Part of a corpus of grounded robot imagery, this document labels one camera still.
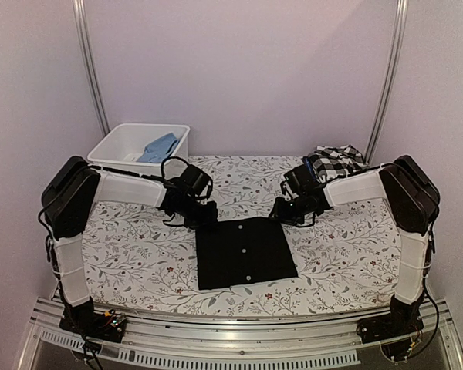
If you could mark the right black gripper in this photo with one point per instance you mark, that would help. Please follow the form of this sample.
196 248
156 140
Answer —
278 213

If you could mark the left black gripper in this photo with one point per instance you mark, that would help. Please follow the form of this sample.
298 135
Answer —
210 218

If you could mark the black long sleeve shirt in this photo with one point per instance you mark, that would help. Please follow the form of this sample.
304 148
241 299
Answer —
239 252

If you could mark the black white checkered shirt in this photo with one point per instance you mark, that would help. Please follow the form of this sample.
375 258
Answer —
331 162

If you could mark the dark blue shirt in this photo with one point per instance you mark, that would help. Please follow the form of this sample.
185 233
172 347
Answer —
307 163

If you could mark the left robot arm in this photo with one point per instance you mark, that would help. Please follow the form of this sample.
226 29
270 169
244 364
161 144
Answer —
72 194

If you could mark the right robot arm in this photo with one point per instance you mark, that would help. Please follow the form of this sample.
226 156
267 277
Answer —
411 197

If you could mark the light blue shirt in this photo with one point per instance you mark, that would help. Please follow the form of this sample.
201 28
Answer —
159 149

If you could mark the floral patterned tablecloth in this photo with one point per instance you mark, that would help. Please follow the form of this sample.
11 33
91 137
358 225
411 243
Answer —
352 258

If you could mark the white plastic bin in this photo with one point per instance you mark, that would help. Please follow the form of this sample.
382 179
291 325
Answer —
126 143

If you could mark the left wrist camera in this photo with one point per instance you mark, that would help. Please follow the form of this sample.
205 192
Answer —
207 194

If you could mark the aluminium front rail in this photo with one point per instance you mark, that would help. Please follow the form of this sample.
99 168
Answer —
166 341

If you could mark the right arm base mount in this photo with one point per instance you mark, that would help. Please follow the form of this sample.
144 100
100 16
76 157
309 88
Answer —
386 326

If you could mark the right aluminium frame post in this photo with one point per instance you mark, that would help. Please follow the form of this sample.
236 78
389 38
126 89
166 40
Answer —
392 63

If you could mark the aluminium frame post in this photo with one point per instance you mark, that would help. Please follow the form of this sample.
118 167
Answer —
79 11
392 63

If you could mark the left aluminium frame post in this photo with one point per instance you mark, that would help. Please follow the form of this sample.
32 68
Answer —
79 11

